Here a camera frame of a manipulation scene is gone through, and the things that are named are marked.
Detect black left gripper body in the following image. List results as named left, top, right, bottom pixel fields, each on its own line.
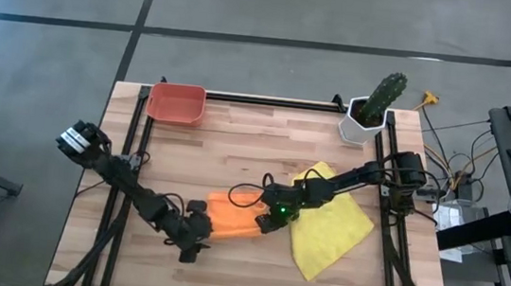
left=163, top=195, right=218, bottom=255

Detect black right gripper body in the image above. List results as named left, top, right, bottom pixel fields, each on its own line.
left=256, top=183, right=308, bottom=225

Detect orange microfiber towel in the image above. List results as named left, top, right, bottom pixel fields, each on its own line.
left=202, top=186, right=276, bottom=247

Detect yellow microfiber towel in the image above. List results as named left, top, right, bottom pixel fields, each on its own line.
left=280, top=157, right=382, bottom=286

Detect orange plastic basket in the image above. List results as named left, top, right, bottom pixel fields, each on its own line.
left=144, top=80, right=209, bottom=128

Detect white hexagonal plant pot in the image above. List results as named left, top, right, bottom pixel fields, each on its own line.
left=335, top=92, right=392, bottom=150

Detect green cactus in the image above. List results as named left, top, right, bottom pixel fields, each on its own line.
left=357, top=68, right=410, bottom=131

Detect white paper sheets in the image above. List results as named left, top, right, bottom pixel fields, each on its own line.
left=427, top=199, right=488, bottom=266

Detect yellow floor plug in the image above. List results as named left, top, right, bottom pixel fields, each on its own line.
left=412, top=88, right=442, bottom=114

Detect black power strip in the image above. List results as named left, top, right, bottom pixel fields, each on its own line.
left=449, top=169, right=478, bottom=201

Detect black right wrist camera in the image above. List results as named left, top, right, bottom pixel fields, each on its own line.
left=252, top=210, right=288, bottom=238

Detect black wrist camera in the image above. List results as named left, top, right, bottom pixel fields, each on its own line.
left=177, top=241, right=212, bottom=268
left=252, top=210, right=288, bottom=238

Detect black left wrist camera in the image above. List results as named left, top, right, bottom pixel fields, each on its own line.
left=177, top=241, right=212, bottom=268

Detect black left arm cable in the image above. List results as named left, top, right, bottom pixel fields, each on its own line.
left=157, top=190, right=190, bottom=221

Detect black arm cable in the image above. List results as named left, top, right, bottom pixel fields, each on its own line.
left=226, top=167, right=325, bottom=218
left=157, top=190, right=190, bottom=221

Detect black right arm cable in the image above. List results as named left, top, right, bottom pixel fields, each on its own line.
left=226, top=167, right=325, bottom=218

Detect black aluminium table frame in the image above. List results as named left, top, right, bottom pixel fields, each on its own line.
left=44, top=65, right=475, bottom=286

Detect black floor cable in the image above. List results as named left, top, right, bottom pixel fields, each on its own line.
left=420, top=112, right=492, bottom=140

